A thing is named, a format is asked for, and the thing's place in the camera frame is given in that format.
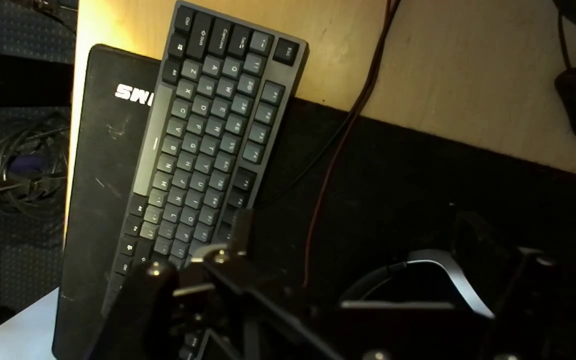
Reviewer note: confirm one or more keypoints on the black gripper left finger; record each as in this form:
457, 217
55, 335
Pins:
169, 306

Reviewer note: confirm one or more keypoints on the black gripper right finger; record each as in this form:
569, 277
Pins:
554, 312

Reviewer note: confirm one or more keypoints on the black keyboard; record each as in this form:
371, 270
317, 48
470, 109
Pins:
209, 133

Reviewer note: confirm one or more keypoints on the black desk mat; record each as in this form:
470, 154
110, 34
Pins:
401, 193

